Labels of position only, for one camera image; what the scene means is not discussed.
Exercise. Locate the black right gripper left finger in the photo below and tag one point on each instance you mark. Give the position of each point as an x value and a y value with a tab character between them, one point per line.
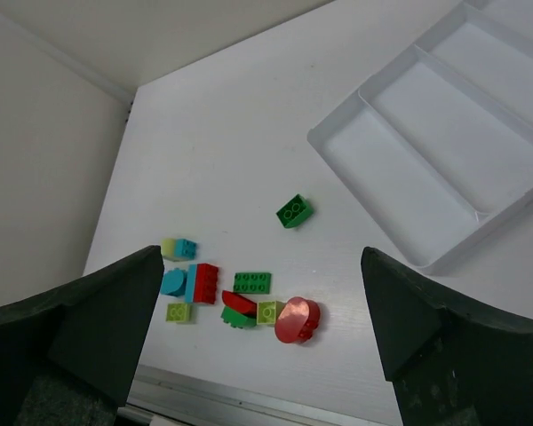
68	356

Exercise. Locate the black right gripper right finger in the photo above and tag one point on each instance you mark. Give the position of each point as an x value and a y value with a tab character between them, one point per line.
451	359

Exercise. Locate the cyan oval lego brick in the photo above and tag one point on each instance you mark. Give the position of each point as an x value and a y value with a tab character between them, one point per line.
174	283

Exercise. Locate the cyan 2x4 lego plate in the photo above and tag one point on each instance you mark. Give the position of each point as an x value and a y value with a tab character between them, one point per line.
190	284

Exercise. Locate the red oval lego brick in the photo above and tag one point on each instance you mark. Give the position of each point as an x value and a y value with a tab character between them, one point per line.
298	320

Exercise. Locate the red 2x4 lego brick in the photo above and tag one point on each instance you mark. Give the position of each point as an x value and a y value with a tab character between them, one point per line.
206	284

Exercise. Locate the red curved lego brick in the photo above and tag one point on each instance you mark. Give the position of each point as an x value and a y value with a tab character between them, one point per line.
239	303

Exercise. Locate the lime square lego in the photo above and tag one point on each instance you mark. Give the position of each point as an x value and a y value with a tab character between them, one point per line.
268	312

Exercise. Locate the green 2x4 lego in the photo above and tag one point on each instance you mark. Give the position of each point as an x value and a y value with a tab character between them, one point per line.
252	283

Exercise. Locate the green sloped lego brick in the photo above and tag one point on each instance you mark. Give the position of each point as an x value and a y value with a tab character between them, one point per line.
295	212

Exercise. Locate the lime 2x2 lego plate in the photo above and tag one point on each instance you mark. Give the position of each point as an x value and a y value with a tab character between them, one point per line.
179	313

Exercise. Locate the cyan small lego brick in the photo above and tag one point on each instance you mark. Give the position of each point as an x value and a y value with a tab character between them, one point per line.
184	250

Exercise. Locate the white divided plastic tray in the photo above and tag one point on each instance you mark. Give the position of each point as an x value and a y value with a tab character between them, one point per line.
438	145

